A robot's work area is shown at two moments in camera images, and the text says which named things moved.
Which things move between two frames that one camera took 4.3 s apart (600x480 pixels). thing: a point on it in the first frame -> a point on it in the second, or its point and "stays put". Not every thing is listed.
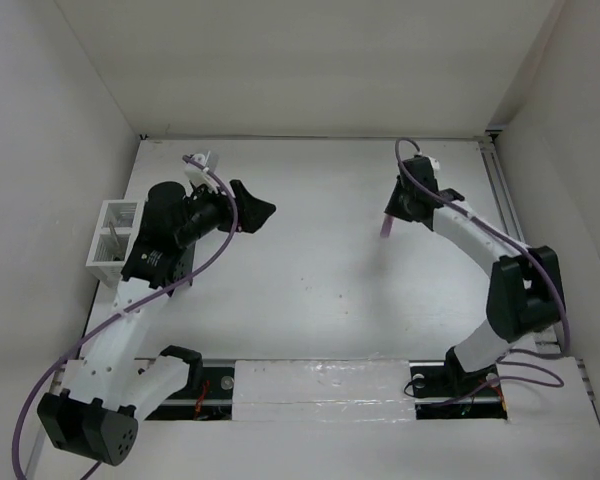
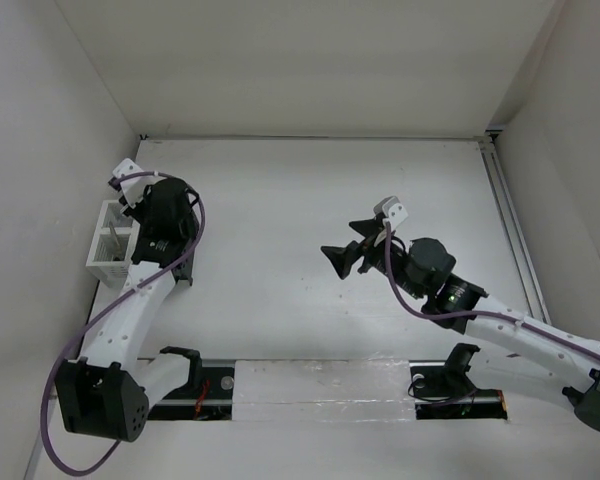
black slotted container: [184, 263] stays put
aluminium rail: [507, 204] stays put
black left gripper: [253, 212] -> [135, 212]
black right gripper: [393, 207] -> [343, 258]
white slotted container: [112, 237] stays put
